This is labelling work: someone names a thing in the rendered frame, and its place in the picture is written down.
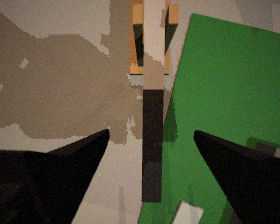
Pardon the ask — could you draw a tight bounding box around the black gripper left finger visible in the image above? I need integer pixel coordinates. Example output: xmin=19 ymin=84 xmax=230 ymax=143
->
xmin=0 ymin=129 xmax=110 ymax=224

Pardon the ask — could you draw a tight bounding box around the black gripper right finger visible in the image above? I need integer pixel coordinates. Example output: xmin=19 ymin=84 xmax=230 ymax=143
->
xmin=194 ymin=130 xmax=280 ymax=224

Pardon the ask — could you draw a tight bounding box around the green flat mat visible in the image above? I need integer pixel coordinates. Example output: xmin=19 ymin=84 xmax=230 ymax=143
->
xmin=138 ymin=13 xmax=280 ymax=224

